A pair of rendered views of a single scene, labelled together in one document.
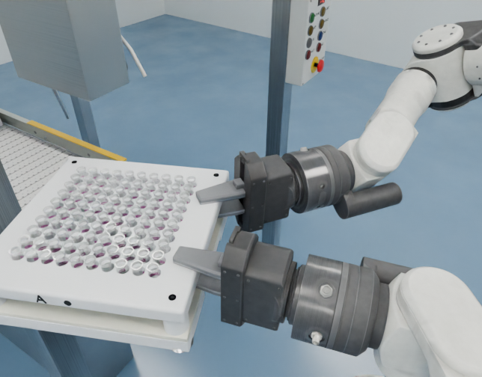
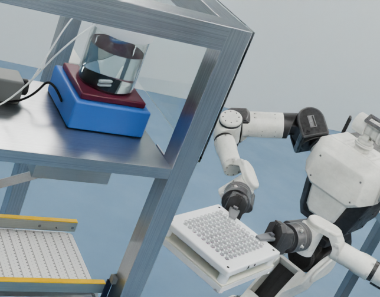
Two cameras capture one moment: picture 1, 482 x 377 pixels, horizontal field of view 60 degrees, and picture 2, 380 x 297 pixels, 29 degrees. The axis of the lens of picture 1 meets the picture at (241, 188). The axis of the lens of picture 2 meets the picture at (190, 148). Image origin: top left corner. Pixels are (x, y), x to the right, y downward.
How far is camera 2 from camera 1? 198 cm
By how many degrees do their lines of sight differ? 57
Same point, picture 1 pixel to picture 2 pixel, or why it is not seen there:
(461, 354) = (335, 231)
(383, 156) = (255, 181)
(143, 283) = (263, 250)
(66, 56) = not seen: hidden behind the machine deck
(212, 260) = (268, 236)
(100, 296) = (262, 257)
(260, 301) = (285, 243)
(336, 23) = not seen: outside the picture
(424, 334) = (326, 231)
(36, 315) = (238, 279)
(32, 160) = (0, 244)
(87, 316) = (248, 272)
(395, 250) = not seen: hidden behind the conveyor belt
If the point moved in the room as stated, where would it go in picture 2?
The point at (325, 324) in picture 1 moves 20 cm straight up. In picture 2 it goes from (304, 240) to (333, 184)
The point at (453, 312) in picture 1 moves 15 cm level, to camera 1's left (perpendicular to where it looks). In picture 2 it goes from (326, 223) to (307, 237)
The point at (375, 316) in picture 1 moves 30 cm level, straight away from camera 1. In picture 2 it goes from (311, 233) to (259, 177)
